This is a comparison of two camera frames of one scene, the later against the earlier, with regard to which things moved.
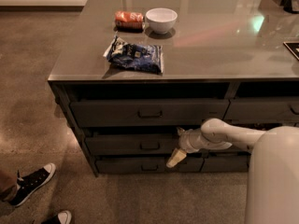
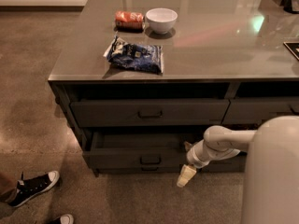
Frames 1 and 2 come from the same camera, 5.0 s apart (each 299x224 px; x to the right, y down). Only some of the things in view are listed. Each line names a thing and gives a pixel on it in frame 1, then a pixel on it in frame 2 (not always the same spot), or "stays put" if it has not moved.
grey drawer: (263, 109) stays put
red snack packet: (129, 21) stays put
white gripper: (185, 141) → (195, 158)
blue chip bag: (135, 56) stays put
